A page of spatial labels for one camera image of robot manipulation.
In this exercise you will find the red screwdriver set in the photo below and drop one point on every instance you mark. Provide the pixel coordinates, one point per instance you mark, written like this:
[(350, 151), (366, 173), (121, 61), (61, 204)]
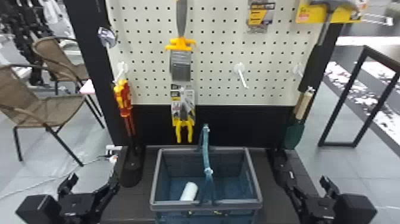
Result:
[(123, 97)]

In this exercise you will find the grey paint brush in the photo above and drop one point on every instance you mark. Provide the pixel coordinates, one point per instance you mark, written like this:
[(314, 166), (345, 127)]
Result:
[(180, 62)]

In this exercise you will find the blue basket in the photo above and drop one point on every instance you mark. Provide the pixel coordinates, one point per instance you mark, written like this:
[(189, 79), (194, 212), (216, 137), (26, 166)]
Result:
[(206, 204)]

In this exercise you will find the black side table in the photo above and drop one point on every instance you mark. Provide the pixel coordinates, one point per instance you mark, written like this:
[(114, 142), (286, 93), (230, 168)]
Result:
[(368, 87)]

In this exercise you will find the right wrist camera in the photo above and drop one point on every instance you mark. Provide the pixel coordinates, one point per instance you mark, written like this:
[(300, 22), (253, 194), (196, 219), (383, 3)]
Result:
[(357, 209)]

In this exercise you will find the black hammer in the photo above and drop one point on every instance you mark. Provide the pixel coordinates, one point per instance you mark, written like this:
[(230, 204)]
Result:
[(315, 59)]

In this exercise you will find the silver scraper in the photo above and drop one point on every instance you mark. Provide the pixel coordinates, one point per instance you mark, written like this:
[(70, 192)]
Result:
[(107, 37)]

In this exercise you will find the white roller sleeve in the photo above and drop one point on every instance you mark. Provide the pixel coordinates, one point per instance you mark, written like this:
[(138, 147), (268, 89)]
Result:
[(189, 191)]

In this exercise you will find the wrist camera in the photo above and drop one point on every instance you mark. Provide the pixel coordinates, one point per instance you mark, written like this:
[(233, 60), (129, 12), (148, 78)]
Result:
[(39, 209), (357, 209)]

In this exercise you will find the grey gloves pair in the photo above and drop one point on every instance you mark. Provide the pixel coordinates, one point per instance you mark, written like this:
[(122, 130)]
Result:
[(260, 14)]

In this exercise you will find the yellow pliers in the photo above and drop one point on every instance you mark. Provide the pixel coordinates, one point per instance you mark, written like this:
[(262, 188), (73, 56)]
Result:
[(182, 122)]

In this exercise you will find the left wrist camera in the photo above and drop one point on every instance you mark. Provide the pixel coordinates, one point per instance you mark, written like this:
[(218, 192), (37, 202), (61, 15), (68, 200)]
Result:
[(39, 209)]

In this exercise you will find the white pegboard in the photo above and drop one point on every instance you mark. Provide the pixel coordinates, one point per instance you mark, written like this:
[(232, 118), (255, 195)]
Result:
[(218, 78)]

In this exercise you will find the beige chair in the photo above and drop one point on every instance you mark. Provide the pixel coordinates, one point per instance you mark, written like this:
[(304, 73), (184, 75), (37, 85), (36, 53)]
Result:
[(31, 109), (56, 59)]

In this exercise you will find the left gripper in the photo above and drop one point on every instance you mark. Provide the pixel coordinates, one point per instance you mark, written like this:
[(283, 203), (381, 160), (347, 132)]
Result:
[(78, 208)]

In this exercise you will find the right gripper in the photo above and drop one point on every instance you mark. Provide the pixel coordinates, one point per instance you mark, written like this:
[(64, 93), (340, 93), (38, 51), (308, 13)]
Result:
[(323, 211)]

